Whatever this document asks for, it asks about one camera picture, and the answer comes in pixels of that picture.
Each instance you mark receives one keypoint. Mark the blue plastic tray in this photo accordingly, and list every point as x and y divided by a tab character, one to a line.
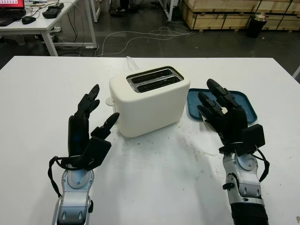
239	98

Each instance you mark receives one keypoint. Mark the white table frame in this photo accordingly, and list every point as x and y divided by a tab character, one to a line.
94	14

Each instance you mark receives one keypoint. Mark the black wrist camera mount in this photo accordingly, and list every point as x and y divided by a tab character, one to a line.
96	150
254	136

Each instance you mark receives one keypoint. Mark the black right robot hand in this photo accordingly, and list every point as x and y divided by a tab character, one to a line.
232	124

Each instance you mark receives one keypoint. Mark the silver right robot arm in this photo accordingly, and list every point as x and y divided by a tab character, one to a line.
246	182

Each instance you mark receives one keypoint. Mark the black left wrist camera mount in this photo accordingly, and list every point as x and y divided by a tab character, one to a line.
96	150

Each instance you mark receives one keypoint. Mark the black computer mouse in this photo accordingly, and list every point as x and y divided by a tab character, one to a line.
28	20

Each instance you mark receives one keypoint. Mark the white office desk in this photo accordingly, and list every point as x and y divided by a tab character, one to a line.
47	24

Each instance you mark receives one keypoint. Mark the black handheld device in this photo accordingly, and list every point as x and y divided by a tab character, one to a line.
52	10

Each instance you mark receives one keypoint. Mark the stacked wooden crates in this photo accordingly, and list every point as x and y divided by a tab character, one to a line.
222	16

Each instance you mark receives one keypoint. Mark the black trash bin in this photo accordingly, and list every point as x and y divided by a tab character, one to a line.
256	27

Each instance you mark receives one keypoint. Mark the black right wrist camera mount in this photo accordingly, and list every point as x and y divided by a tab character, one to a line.
254	136

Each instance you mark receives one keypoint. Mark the white toaster lever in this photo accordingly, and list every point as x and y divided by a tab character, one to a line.
109	101

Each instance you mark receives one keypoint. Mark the white two-slot toaster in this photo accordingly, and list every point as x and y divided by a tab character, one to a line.
150	110

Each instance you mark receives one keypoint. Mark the black laptop with red screen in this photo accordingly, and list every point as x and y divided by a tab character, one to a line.
10	11

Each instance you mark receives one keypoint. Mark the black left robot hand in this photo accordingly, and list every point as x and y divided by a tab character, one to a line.
78	133

